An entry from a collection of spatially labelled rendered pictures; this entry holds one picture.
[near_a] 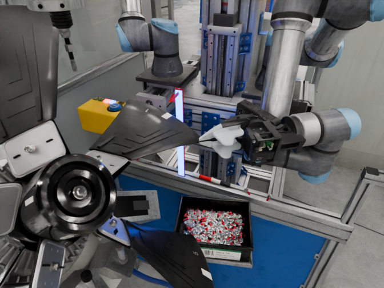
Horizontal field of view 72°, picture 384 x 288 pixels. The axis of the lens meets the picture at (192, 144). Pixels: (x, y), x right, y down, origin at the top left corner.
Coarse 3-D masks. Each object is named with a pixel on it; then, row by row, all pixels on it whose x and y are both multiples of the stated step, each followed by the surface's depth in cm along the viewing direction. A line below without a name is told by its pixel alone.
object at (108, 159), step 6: (90, 156) 51; (102, 156) 51; (108, 156) 51; (114, 156) 51; (102, 162) 49; (108, 162) 49; (114, 162) 49; (120, 162) 49; (126, 162) 50; (108, 168) 48; (114, 168) 48
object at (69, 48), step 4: (68, 40) 36; (68, 44) 37; (72, 44) 37; (68, 48) 37; (72, 48) 37; (68, 52) 37; (72, 52) 37; (72, 56) 38; (72, 60) 38; (72, 64) 38; (72, 68) 39; (76, 68) 39
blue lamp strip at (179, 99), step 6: (180, 96) 76; (180, 102) 77; (180, 108) 78; (180, 114) 79; (180, 120) 80; (180, 150) 87; (180, 156) 89; (180, 162) 90; (180, 168) 92; (180, 174) 94
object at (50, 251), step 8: (48, 240) 37; (40, 248) 35; (48, 248) 37; (56, 248) 40; (64, 248) 43; (40, 256) 35; (48, 256) 37; (56, 256) 40; (64, 256) 43; (40, 264) 35; (40, 272) 35; (48, 272) 37; (56, 272) 40; (40, 280) 35; (48, 280) 37; (56, 280) 40
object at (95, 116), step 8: (88, 104) 93; (96, 104) 93; (104, 104) 93; (80, 112) 92; (88, 112) 90; (96, 112) 89; (104, 112) 89; (112, 112) 89; (88, 120) 92; (96, 120) 90; (104, 120) 89; (112, 120) 87; (88, 128) 95; (96, 128) 93; (104, 128) 91
